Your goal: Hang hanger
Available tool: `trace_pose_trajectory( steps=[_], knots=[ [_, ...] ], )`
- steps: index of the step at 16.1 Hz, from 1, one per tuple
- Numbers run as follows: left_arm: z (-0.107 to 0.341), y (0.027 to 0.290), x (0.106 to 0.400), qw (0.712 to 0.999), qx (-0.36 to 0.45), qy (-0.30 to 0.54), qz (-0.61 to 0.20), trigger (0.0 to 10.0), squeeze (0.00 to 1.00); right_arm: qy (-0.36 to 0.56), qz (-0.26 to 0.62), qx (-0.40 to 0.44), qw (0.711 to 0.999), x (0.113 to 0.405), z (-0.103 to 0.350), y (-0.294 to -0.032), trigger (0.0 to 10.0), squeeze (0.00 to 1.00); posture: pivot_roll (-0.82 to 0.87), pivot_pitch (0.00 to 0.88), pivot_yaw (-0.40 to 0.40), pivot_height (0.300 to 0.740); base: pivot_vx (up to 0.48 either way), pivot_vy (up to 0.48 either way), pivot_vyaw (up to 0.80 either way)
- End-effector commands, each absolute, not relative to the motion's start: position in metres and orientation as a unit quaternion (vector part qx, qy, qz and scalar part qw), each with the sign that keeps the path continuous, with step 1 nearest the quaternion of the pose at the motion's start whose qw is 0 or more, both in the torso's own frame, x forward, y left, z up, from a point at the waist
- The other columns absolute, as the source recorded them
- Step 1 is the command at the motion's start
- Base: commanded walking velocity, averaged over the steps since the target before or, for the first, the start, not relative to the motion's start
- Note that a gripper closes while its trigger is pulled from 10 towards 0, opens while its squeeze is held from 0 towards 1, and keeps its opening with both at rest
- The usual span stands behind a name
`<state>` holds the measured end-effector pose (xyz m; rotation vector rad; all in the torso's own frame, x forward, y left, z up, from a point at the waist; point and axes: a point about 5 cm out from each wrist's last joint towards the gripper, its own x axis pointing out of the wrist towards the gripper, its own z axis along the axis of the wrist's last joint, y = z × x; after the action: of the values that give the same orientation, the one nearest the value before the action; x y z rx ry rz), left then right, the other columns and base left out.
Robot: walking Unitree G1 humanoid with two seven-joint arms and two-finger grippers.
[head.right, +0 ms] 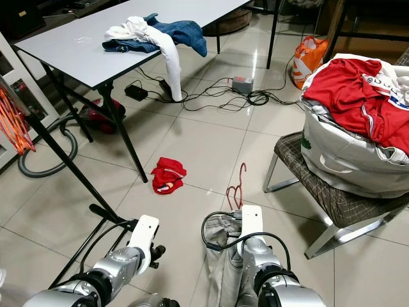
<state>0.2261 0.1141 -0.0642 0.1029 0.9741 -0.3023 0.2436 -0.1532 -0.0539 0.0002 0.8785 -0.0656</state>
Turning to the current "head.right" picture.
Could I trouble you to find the black power strip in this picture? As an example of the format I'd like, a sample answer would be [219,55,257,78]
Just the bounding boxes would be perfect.
[158,80,177,102]

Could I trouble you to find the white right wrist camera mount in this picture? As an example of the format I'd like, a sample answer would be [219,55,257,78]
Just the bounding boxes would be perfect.
[238,205,265,242]

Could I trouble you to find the white table black legs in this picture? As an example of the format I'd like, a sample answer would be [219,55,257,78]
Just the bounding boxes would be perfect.
[13,0,253,184]

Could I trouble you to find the dark red plastic hanger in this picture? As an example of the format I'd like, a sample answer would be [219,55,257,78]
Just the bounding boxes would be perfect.
[226,163,249,212]

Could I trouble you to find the grey vacuum hose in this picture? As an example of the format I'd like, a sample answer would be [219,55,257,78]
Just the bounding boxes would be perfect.
[18,115,80,178]

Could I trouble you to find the orange white bag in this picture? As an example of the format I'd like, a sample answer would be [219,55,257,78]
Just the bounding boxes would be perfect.
[292,35,329,90]

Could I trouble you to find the white laundry bag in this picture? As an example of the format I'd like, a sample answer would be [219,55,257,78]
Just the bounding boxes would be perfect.
[300,53,409,200]

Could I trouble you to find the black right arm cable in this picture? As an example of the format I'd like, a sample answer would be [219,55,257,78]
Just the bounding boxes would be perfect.
[201,211,295,276]

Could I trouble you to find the red vacuum cleaner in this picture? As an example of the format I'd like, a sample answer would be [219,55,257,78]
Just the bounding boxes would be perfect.
[80,97,122,135]

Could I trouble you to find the red crumpled cloth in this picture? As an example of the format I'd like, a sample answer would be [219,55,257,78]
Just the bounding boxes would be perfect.
[151,157,188,195]

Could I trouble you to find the black power adapter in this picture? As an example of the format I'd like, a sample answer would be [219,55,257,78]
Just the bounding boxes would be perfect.
[125,84,149,100]

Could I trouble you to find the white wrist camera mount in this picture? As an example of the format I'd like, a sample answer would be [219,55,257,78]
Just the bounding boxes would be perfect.
[127,214,162,261]
[238,205,265,242]

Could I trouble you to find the black floor cable tangle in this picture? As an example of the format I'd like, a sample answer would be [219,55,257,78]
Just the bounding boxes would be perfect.
[141,70,304,116]

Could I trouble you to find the bunch of orange hangers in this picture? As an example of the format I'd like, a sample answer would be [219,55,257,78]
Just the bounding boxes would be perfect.
[0,77,36,154]

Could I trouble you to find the grey power box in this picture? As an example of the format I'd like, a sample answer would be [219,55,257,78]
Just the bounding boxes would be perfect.
[232,75,256,95]

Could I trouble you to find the plaid cushion metal chair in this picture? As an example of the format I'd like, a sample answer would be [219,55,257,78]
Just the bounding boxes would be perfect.
[263,131,409,261]

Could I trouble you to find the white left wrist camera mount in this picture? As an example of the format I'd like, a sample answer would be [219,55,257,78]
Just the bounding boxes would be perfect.
[127,214,162,261]

